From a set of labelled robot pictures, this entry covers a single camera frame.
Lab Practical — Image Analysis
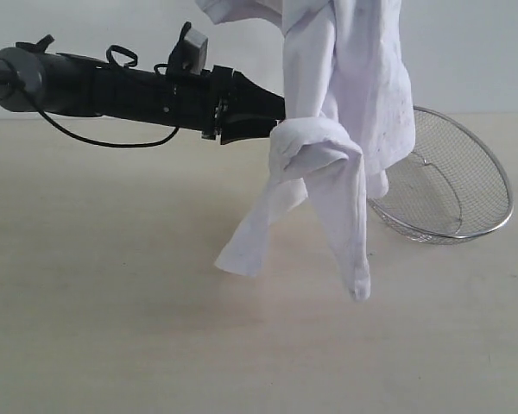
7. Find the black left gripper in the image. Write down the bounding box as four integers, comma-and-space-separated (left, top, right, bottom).
201, 66, 286, 145

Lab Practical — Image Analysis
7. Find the white t-shirt red logo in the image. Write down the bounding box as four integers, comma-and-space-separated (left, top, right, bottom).
199, 1, 415, 301

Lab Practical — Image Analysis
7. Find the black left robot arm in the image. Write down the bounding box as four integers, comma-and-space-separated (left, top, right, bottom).
0, 34, 286, 144

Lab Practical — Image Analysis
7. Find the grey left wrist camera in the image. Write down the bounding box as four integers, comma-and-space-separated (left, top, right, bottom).
167, 22, 208, 75

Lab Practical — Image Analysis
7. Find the metal wire mesh basket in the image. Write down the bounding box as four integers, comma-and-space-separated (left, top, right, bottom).
369, 106, 514, 245

